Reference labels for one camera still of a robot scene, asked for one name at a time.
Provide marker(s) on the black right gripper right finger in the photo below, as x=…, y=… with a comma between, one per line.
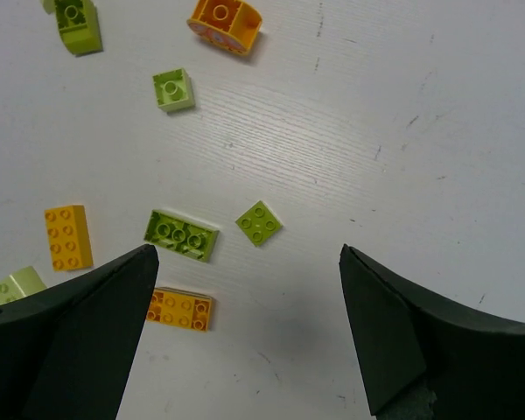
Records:
x=424, y=356

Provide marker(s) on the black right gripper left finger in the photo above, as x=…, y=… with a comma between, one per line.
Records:
x=66, y=352

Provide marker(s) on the pale green sloped lego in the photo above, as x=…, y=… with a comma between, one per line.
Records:
x=20, y=284

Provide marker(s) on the orange 2x4 lego plate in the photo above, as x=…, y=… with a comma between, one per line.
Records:
x=180, y=308

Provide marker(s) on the green upside-down 2x4 lego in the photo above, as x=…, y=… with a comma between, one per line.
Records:
x=183, y=236

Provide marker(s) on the green 2x2 lego brick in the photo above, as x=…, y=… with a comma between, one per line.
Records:
x=258, y=223

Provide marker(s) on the light green small lego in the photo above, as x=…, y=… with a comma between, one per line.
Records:
x=173, y=90

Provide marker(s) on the green sloped lego brick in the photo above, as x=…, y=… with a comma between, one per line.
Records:
x=78, y=26

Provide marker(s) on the yellow 2x4 lego brick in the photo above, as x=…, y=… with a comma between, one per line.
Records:
x=68, y=238

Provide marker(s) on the orange curved printed lego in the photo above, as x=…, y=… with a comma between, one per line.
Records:
x=232, y=25

